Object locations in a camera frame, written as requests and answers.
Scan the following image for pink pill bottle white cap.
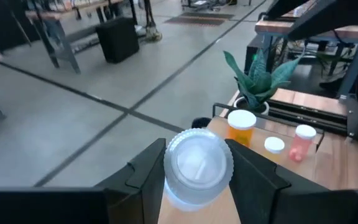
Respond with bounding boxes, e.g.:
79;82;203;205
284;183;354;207
288;124;318;163

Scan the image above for blue-grey steel leg table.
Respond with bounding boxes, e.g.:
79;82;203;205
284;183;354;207
255;12;358;97

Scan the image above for wooden table grey legs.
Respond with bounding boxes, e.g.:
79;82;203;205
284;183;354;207
25;0;127;75

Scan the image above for black box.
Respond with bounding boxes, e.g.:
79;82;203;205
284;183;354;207
95;17;140;64

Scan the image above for wide orange bottle white cap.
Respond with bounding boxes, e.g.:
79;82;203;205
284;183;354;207
227;109;257;147

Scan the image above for wooden shelf black metal frame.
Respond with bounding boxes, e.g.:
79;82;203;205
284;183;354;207
157;102;358;224

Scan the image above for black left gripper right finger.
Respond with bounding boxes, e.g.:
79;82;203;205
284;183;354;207
225;139;291;224

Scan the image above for dark floor mat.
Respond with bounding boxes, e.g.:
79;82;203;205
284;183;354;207
164;11;235;27

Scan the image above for white plant pot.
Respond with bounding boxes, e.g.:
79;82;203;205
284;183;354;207
233;96;270;116

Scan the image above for small pale yellow bottle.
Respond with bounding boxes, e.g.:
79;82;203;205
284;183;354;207
264;136;286;162

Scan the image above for green snake plant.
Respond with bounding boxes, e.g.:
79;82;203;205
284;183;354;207
223;49;301;110

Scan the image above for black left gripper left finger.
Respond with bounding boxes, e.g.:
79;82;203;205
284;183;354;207
94;138;167;224

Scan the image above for translucent white plastic bottle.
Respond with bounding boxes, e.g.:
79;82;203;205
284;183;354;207
162;128;234;213

